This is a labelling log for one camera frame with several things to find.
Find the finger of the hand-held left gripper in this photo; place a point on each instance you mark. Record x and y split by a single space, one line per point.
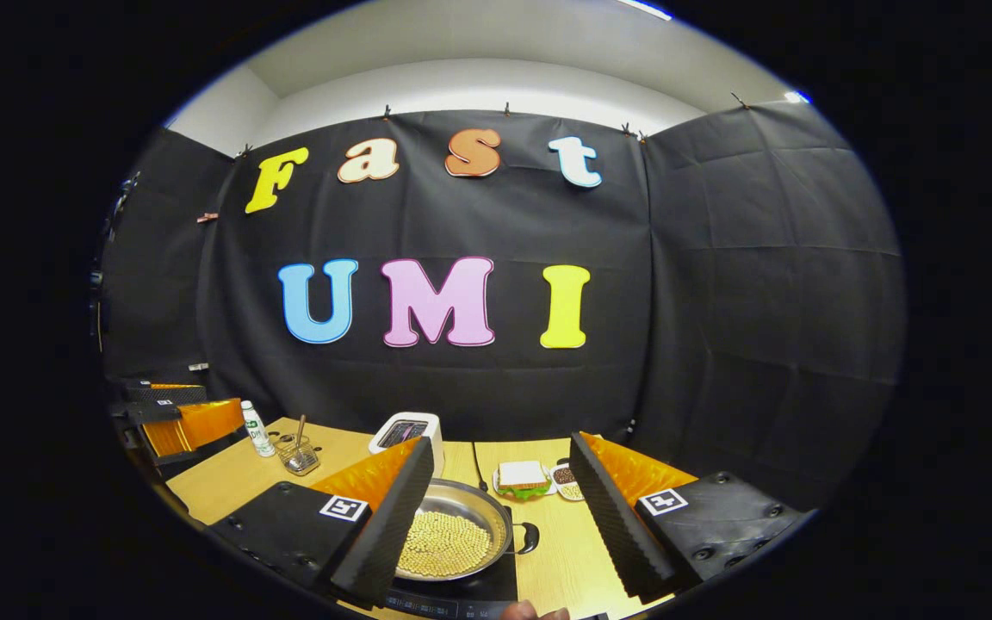
143 413
169 393

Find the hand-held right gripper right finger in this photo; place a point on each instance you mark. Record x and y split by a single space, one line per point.
612 525

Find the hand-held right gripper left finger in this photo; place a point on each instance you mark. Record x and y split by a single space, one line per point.
388 525

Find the pile of yellow soybeans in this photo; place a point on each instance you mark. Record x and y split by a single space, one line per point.
449 542

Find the black induction cooktop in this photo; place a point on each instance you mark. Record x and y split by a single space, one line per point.
496 587

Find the small soybeans portion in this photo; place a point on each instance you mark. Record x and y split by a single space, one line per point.
571 492

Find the red beans portion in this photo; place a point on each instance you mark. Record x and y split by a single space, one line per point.
564 474

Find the white divided dish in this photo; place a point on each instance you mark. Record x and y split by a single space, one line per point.
553 479

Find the white drink bottle green label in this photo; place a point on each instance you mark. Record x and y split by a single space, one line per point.
257 435

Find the white toaster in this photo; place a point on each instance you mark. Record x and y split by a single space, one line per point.
437 439

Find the sandwich with lettuce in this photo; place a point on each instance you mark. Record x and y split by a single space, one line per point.
522 474

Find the dark mounted device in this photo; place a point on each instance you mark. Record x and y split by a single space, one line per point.
127 194

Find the small ceiling light panel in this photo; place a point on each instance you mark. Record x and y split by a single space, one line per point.
797 96

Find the long ceiling light panel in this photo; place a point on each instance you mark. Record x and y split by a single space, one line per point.
644 9

